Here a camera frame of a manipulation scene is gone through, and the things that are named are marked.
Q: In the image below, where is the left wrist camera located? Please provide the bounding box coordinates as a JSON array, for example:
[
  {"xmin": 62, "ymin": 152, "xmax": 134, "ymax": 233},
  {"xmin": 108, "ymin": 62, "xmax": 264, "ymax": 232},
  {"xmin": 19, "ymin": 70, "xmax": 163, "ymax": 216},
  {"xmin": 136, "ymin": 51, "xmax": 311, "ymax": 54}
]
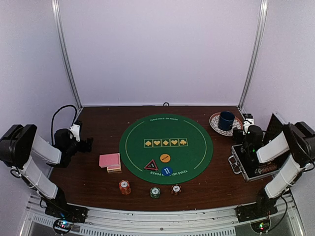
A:
[{"xmin": 69, "ymin": 120, "xmax": 83, "ymax": 142}]

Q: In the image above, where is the aluminium frame post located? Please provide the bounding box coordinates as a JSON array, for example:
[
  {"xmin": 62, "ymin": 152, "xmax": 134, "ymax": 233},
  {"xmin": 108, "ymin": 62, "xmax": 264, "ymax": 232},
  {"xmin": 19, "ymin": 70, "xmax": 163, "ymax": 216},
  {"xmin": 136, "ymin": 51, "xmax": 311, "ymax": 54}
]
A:
[
  {"xmin": 238, "ymin": 0, "xmax": 268, "ymax": 113},
  {"xmin": 51, "ymin": 0, "xmax": 83, "ymax": 109}
]

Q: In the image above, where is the black red triangular dealer button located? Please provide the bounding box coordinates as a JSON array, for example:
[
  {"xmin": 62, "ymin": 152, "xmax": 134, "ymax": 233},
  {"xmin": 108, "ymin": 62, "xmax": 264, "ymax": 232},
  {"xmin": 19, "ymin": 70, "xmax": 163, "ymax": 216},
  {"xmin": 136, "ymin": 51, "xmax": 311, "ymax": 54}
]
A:
[{"xmin": 144, "ymin": 159, "xmax": 159, "ymax": 171}]

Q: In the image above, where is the aluminium poker chip case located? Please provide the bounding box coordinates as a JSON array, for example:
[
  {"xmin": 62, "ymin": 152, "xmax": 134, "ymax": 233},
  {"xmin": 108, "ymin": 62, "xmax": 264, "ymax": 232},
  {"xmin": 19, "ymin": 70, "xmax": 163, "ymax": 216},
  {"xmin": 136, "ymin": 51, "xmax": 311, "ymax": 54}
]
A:
[{"xmin": 228, "ymin": 112, "xmax": 293, "ymax": 182}]

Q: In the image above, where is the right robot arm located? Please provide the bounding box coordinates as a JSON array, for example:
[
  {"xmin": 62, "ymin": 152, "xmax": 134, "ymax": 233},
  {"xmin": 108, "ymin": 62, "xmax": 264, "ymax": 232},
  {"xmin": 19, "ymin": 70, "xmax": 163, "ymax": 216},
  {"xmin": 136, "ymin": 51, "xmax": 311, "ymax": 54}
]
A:
[{"xmin": 228, "ymin": 121, "xmax": 315, "ymax": 222}]

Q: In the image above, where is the blue small blind button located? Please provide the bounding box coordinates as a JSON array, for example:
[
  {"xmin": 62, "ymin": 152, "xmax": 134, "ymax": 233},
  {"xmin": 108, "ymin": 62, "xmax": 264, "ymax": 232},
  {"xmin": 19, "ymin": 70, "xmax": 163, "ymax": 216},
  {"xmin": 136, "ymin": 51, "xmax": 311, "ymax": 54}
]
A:
[{"xmin": 161, "ymin": 167, "xmax": 173, "ymax": 177}]

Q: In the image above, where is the orange poker chip stack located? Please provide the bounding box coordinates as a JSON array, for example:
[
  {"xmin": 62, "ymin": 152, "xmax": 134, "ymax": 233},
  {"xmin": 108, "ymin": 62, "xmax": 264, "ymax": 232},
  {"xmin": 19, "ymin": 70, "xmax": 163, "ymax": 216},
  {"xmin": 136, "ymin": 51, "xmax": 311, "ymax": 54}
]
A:
[{"xmin": 119, "ymin": 180, "xmax": 131, "ymax": 195}]

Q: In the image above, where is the green poker chip stack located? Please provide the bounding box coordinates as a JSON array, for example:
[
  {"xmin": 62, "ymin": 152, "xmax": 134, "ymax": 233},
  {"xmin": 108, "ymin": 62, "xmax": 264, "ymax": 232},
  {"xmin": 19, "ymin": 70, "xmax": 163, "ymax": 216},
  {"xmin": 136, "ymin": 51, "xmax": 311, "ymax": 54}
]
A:
[{"xmin": 150, "ymin": 186, "xmax": 161, "ymax": 199}]

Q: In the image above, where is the round green poker mat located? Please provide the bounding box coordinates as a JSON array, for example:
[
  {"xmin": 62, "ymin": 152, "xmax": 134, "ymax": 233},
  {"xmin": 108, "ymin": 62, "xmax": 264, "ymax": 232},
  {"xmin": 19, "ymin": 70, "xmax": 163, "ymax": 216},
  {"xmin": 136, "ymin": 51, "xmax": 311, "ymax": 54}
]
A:
[{"xmin": 119, "ymin": 114, "xmax": 214, "ymax": 185}]

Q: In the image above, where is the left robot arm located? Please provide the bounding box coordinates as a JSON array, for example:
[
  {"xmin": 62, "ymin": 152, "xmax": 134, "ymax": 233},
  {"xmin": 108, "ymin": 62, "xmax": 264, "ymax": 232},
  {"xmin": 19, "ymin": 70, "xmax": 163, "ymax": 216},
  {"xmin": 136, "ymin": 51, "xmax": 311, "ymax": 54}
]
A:
[{"xmin": 0, "ymin": 124, "xmax": 94, "ymax": 223}]

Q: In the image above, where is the card deck box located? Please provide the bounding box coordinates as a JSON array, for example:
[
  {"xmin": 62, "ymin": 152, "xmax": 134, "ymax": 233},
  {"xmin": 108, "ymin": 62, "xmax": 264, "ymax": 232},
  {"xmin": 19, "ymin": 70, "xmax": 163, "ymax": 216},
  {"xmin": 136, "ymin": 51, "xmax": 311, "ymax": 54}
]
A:
[{"xmin": 107, "ymin": 164, "xmax": 121, "ymax": 173}]

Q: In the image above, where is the dark blue mug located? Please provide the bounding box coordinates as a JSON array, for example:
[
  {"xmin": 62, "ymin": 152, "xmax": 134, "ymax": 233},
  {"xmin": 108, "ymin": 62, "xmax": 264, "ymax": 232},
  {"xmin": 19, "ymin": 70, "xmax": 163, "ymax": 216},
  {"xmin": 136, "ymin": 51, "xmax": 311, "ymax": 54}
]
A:
[{"xmin": 218, "ymin": 111, "xmax": 235, "ymax": 131}]

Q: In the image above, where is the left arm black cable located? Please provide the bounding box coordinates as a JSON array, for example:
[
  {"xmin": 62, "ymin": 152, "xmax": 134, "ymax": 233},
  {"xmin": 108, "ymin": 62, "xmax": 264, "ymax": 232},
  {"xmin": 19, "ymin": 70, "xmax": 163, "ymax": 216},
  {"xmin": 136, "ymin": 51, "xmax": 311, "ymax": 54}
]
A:
[{"xmin": 50, "ymin": 105, "xmax": 78, "ymax": 146}]

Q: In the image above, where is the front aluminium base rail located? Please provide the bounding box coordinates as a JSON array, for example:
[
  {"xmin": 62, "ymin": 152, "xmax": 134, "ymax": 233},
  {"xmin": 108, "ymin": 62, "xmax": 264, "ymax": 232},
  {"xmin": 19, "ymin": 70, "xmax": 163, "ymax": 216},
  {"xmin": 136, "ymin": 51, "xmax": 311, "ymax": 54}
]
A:
[{"xmin": 19, "ymin": 189, "xmax": 306, "ymax": 236}]

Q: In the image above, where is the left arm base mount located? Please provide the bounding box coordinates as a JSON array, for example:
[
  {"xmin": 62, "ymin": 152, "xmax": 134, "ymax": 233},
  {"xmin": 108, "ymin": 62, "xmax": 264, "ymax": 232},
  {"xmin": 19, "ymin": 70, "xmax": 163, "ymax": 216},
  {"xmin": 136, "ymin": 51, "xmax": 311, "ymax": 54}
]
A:
[{"xmin": 45, "ymin": 205, "xmax": 88, "ymax": 223}]

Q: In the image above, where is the brown poker chip stack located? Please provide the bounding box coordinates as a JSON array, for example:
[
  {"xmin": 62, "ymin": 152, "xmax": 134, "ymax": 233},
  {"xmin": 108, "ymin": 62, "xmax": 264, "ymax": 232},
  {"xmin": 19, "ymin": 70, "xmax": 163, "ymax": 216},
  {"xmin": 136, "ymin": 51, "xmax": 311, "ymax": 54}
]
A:
[{"xmin": 170, "ymin": 184, "xmax": 182, "ymax": 196}]

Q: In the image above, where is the left aluminium frame post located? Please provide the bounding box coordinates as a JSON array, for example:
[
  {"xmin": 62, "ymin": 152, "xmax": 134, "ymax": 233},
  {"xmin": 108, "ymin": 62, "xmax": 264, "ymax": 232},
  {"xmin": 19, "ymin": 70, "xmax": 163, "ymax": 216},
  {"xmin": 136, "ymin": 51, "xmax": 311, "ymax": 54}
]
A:
[{"xmin": 51, "ymin": 0, "xmax": 83, "ymax": 109}]

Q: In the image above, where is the red card deck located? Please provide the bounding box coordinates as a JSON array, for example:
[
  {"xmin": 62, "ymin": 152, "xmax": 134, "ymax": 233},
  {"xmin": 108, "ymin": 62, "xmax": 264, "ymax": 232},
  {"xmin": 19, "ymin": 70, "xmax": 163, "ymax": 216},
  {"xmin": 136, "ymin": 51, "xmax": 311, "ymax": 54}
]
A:
[{"xmin": 99, "ymin": 153, "xmax": 120, "ymax": 168}]

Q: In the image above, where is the patterned ceramic saucer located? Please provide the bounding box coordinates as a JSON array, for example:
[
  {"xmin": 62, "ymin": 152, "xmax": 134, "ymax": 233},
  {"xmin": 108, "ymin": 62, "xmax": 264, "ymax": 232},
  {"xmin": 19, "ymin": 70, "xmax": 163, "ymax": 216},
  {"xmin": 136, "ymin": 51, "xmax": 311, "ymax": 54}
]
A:
[{"xmin": 209, "ymin": 112, "xmax": 243, "ymax": 137}]

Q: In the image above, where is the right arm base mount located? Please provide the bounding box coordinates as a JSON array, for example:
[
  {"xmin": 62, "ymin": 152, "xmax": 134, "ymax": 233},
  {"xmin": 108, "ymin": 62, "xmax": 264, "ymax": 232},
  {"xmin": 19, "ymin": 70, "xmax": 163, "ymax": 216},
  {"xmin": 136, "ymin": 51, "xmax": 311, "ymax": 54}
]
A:
[{"xmin": 235, "ymin": 204, "xmax": 278, "ymax": 222}]

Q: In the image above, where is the orange big blind button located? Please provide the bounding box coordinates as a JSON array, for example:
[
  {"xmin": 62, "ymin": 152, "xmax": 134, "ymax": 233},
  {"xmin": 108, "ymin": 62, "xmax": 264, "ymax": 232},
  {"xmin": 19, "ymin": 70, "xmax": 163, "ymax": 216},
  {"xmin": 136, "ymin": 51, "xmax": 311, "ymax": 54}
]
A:
[{"xmin": 160, "ymin": 154, "xmax": 171, "ymax": 163}]

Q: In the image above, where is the right aluminium frame post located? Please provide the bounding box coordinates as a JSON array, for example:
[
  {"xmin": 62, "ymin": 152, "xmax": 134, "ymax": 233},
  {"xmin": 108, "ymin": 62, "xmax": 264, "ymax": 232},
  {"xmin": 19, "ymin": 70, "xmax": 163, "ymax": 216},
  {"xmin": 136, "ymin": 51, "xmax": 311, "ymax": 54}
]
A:
[{"xmin": 238, "ymin": 0, "xmax": 268, "ymax": 113}]

